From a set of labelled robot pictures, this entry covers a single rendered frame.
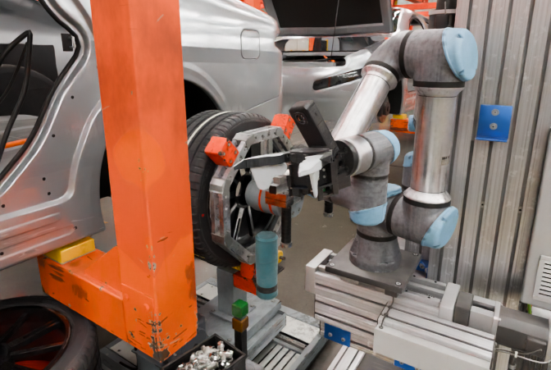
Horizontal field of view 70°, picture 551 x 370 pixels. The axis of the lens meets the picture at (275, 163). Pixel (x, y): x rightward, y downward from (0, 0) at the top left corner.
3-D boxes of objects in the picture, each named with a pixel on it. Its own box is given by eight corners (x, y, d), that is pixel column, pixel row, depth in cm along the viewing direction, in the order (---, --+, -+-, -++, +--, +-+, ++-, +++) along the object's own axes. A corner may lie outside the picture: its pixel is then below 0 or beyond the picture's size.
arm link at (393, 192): (371, 217, 124) (373, 175, 120) (411, 230, 114) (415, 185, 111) (348, 228, 116) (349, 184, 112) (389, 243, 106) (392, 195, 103)
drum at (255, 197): (263, 203, 175) (262, 172, 171) (305, 212, 164) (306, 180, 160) (243, 212, 164) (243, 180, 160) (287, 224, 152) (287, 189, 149)
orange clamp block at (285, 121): (275, 138, 178) (281, 120, 180) (290, 139, 174) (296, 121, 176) (268, 130, 172) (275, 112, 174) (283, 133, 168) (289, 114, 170)
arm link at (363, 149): (371, 134, 74) (336, 134, 80) (357, 138, 71) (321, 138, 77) (373, 174, 75) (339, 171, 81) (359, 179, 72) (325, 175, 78)
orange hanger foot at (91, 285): (82, 273, 167) (70, 196, 158) (167, 317, 139) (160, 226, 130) (41, 292, 154) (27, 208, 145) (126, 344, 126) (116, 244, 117)
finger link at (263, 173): (236, 195, 67) (290, 189, 68) (233, 161, 66) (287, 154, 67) (236, 191, 70) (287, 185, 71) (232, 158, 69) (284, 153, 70)
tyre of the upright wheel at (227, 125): (266, 155, 218) (198, 78, 167) (304, 161, 205) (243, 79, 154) (217, 271, 196) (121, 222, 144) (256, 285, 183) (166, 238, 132)
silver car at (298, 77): (366, 91, 872) (371, 14, 832) (457, 95, 773) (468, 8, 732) (214, 119, 473) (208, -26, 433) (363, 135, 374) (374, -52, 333)
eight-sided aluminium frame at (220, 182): (287, 229, 196) (288, 120, 182) (298, 232, 193) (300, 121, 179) (212, 278, 153) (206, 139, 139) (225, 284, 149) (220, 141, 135)
